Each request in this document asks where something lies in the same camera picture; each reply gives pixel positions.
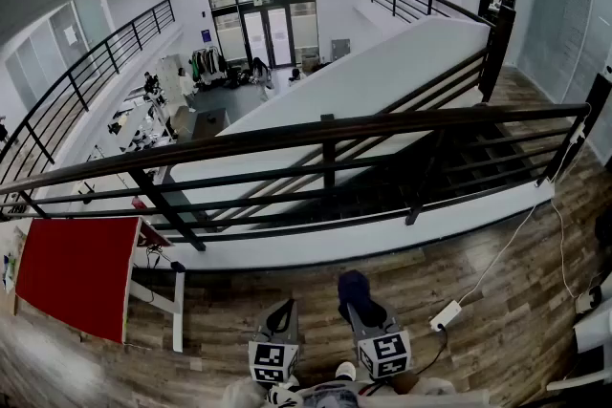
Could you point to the black round stool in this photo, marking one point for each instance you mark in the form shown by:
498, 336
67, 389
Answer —
87, 188

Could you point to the grey metal cabinet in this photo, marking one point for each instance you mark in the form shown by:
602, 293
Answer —
341, 49

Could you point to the light wooden table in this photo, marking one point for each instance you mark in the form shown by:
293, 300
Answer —
9, 239

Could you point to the person's white printed jacket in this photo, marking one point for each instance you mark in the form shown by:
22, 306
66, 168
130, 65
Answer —
330, 396

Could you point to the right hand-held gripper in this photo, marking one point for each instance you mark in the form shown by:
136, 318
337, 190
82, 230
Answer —
385, 353

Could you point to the glass entrance doors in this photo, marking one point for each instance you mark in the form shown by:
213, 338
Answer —
268, 38

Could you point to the cardboard box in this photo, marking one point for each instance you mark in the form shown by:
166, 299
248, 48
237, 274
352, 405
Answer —
310, 62

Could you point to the red covered table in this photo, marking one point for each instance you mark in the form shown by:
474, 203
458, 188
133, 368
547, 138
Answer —
72, 272

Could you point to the person's right forearm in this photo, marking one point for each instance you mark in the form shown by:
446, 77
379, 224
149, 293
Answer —
406, 384

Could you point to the black power adapter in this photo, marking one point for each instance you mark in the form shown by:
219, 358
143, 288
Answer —
178, 266

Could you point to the dark brown counter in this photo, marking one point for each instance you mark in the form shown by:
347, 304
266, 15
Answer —
210, 119

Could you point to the dark blue cloth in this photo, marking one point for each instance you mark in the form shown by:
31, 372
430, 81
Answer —
356, 291

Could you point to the white lockers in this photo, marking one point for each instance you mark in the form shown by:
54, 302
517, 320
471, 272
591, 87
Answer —
169, 69

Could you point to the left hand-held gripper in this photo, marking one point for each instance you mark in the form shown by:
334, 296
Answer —
273, 360

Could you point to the dark wooden railing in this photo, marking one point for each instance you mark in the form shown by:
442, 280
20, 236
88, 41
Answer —
287, 136

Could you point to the person's left forearm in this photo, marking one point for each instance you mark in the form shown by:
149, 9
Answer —
244, 394

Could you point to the white paper notice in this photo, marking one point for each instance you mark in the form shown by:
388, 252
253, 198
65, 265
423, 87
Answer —
70, 34

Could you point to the dark wooden staircase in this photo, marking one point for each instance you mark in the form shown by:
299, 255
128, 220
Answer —
507, 147

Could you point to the white power strip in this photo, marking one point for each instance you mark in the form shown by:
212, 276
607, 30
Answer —
445, 315

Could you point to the white desk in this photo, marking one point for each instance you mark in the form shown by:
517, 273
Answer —
593, 334

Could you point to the blue wall poster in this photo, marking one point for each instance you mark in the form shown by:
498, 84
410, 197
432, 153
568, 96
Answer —
206, 36

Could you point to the person's white shoe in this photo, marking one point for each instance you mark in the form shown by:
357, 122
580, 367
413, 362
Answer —
345, 370

